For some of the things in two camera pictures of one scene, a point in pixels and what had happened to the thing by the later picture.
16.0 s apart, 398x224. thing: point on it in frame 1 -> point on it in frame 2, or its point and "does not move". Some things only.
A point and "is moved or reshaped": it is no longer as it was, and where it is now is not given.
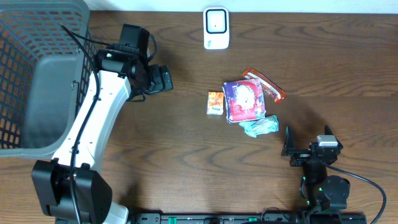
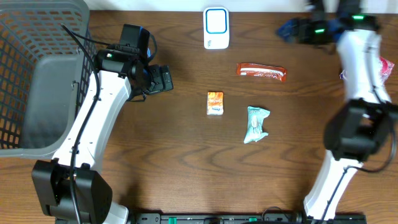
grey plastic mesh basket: [45, 71] does not move
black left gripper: [166, 78] does not move
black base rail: [259, 218] does not move
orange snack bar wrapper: [277, 94] -> [262, 70]
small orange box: [215, 106] does not move
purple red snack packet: [244, 101] -> [385, 68]
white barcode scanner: [216, 28] does not move
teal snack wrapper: [268, 124] is moved or reshaped
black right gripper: [302, 154] -> [289, 31]
